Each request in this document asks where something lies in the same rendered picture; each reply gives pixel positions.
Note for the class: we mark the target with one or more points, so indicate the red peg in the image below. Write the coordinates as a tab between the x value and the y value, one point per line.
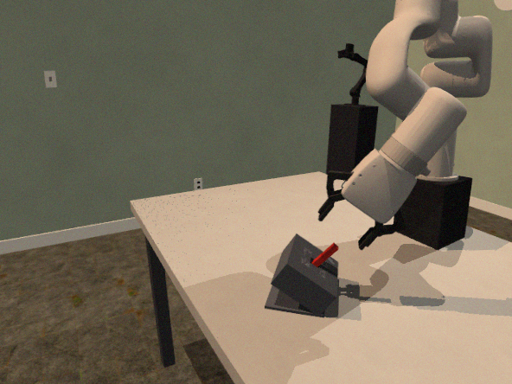
325	255

